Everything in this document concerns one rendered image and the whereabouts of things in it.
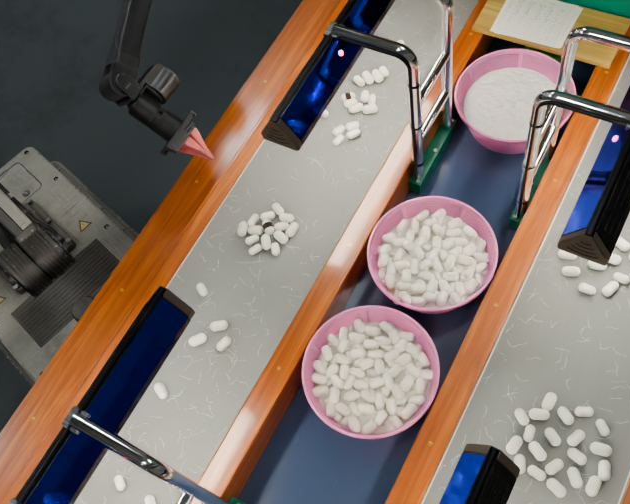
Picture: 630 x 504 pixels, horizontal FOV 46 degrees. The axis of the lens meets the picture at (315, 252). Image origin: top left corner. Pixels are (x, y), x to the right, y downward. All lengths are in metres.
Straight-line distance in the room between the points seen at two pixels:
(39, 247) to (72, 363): 0.29
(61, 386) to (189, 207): 0.47
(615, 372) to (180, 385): 0.84
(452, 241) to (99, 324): 0.77
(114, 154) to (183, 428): 1.57
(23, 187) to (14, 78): 1.10
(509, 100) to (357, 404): 0.79
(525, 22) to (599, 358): 0.82
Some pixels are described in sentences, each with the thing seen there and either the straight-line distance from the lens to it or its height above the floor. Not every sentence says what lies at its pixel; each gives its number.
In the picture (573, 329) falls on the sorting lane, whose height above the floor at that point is 0.74.
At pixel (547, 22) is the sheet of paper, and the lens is 1.89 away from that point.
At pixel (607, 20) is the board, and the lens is 1.91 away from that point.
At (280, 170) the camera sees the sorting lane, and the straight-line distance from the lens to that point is 1.71.
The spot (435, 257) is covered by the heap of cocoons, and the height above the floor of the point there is 0.74.
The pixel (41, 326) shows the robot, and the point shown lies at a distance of 2.04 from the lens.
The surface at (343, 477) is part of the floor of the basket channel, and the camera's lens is 1.49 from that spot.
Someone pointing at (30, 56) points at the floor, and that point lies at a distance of 3.39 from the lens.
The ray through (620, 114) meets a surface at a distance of 1.29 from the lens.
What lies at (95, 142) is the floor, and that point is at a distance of 2.95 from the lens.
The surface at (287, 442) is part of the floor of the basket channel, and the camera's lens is 1.52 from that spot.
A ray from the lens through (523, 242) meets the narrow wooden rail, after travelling 1.55.
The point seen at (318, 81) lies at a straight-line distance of 1.38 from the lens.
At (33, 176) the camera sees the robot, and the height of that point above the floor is 0.47.
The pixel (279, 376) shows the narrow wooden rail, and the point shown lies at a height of 0.76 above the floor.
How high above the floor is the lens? 2.13
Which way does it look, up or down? 61 degrees down
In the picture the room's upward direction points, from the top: 19 degrees counter-clockwise
